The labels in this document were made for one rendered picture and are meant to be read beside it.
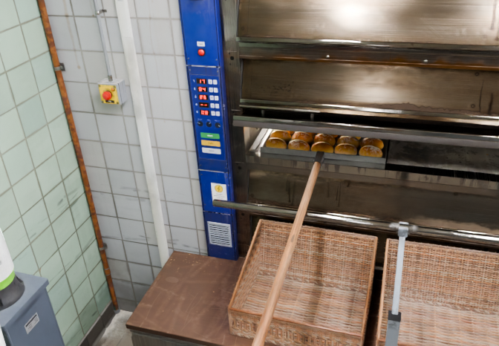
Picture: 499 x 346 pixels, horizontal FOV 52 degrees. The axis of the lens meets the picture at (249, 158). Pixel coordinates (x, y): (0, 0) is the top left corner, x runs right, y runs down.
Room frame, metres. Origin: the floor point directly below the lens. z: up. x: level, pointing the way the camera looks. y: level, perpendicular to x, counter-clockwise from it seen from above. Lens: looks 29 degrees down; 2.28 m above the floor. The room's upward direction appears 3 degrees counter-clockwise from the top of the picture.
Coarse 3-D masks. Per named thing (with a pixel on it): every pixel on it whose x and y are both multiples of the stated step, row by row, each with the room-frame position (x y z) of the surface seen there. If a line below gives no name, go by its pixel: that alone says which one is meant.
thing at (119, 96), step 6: (102, 84) 2.13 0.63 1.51; (108, 84) 2.13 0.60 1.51; (114, 84) 2.12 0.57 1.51; (120, 84) 2.14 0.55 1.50; (102, 90) 2.13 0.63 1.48; (108, 90) 2.12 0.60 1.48; (120, 90) 2.13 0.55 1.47; (114, 96) 2.12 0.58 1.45; (120, 96) 2.12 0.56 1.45; (126, 96) 2.17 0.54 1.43; (102, 102) 2.14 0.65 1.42; (108, 102) 2.13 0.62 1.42; (114, 102) 2.12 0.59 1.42; (120, 102) 2.12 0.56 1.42
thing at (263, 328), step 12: (312, 180) 1.71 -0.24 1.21; (300, 204) 1.56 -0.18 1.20; (300, 216) 1.48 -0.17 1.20; (300, 228) 1.43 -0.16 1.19; (288, 240) 1.36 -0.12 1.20; (288, 252) 1.29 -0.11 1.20; (288, 264) 1.25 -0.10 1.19; (276, 276) 1.19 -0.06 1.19; (276, 288) 1.14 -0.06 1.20; (276, 300) 1.10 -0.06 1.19; (264, 312) 1.05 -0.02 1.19; (264, 324) 1.00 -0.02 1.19; (264, 336) 0.97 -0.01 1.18
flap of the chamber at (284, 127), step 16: (256, 112) 1.99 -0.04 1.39; (272, 112) 1.99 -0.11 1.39; (272, 128) 1.81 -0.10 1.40; (288, 128) 1.79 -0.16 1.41; (304, 128) 1.77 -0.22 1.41; (320, 128) 1.75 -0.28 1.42; (336, 128) 1.73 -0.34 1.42; (416, 128) 1.73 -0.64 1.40; (432, 128) 1.73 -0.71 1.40; (448, 128) 1.73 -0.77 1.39; (464, 128) 1.73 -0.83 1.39; (480, 128) 1.73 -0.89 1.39; (448, 144) 1.60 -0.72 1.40; (464, 144) 1.58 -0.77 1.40; (480, 144) 1.57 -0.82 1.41; (496, 144) 1.55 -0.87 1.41
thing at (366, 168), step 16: (256, 160) 1.99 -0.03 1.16; (272, 160) 1.96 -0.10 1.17; (288, 160) 1.94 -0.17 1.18; (304, 160) 1.92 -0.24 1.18; (336, 160) 1.91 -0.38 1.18; (384, 176) 1.81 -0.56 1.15; (400, 176) 1.79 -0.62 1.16; (416, 176) 1.77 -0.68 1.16; (432, 176) 1.75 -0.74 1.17; (448, 176) 1.73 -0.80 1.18; (464, 176) 1.72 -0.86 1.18; (480, 176) 1.72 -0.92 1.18; (496, 176) 1.71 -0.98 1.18
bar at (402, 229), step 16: (240, 208) 1.62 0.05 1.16; (256, 208) 1.60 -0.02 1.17; (272, 208) 1.59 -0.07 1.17; (352, 224) 1.48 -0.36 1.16; (368, 224) 1.46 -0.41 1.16; (384, 224) 1.45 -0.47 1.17; (400, 224) 1.44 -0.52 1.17; (400, 240) 1.41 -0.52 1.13; (464, 240) 1.36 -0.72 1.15; (480, 240) 1.34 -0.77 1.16; (496, 240) 1.33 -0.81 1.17; (400, 256) 1.37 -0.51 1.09; (400, 272) 1.33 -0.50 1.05; (400, 320) 1.21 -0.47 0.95
